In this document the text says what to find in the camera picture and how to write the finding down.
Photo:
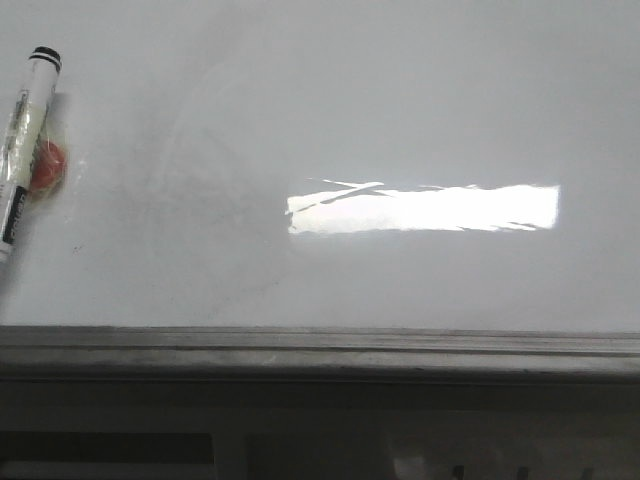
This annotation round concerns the white marker with black cap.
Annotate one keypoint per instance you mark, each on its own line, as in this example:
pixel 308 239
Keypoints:
pixel 22 139

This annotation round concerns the white whiteboard with aluminium frame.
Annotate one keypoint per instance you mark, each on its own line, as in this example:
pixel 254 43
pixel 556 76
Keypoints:
pixel 368 189

